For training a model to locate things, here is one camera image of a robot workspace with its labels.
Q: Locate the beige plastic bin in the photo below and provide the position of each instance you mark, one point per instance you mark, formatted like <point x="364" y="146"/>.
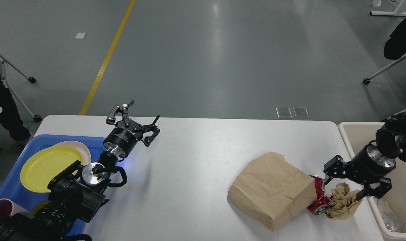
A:
<point x="355" y="136"/>

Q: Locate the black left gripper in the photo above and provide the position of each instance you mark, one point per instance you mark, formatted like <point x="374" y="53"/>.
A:
<point x="121" y="140"/>

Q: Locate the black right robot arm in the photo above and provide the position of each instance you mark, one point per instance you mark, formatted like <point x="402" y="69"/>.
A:
<point x="391" y="139"/>

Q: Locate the crushed red soda can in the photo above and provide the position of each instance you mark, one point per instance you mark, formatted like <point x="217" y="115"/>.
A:
<point x="321" y="205"/>

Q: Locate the blue plastic tray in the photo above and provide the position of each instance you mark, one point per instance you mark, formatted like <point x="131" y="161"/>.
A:
<point x="12" y="187"/>

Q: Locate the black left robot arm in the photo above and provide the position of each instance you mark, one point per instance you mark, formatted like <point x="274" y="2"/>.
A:
<point x="77" y="191"/>

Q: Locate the yellow plastic plate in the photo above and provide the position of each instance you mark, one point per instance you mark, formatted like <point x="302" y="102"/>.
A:
<point x="43" y="166"/>

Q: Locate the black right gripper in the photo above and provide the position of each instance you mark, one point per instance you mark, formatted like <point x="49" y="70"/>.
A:
<point x="367" y="167"/>

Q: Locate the pink plate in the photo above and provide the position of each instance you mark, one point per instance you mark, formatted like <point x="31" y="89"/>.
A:
<point x="82" y="148"/>

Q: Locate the person at left edge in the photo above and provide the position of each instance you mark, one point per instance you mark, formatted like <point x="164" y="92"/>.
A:
<point x="10" y="118"/>

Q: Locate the clear plastic wrap in bin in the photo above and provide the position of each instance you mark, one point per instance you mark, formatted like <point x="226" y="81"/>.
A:
<point x="392" y="222"/>

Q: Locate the white rolling stand left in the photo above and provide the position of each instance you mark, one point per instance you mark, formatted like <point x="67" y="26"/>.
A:
<point x="6" y="65"/>

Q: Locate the white table frame background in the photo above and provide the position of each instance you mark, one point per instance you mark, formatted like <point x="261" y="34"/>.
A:
<point x="396" y="8"/>

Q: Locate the person in black clothing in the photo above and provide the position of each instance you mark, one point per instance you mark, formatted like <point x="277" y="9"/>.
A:
<point x="395" y="47"/>

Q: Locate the white paper scrap on floor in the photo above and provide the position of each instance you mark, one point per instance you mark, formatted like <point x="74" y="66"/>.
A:
<point x="80" y="35"/>

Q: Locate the floor outlet cover plates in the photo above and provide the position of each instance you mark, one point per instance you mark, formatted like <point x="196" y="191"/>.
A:
<point x="283" y="112"/>

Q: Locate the pink mug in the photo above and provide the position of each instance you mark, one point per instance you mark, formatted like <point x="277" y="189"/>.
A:
<point x="9" y="208"/>

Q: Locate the brown paper bag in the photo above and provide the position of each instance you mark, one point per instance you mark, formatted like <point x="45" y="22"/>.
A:
<point x="272" y="191"/>

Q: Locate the brown paper napkin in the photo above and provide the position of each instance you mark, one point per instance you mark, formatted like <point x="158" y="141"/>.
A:
<point x="343" y="202"/>

